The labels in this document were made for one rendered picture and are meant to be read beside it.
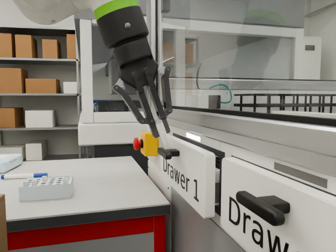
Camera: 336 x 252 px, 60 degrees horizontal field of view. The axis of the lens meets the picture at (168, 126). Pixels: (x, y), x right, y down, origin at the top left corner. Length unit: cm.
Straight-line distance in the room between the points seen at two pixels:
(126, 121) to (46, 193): 67
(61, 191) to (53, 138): 408
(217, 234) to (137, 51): 37
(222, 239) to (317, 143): 28
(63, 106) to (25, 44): 104
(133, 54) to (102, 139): 85
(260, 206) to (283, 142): 9
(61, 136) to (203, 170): 442
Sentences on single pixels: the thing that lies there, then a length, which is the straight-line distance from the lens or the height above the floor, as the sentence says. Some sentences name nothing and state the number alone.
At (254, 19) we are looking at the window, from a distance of 46.
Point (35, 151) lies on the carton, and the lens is 452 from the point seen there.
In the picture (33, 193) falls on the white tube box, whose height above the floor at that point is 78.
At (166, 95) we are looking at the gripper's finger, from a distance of 61.
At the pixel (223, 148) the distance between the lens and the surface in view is 49.
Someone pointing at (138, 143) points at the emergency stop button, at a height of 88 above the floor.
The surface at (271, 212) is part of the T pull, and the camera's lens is 30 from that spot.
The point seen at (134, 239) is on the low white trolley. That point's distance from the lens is 77.
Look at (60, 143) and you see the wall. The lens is 487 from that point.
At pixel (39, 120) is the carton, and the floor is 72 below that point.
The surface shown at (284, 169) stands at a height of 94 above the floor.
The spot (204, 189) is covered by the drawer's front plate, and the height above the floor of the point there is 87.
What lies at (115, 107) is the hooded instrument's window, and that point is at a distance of 140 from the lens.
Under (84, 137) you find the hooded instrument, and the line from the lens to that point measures 138.
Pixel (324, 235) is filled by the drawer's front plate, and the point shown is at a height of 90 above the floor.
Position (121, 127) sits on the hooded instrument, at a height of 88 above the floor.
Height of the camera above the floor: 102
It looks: 5 degrees down
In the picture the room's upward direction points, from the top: straight up
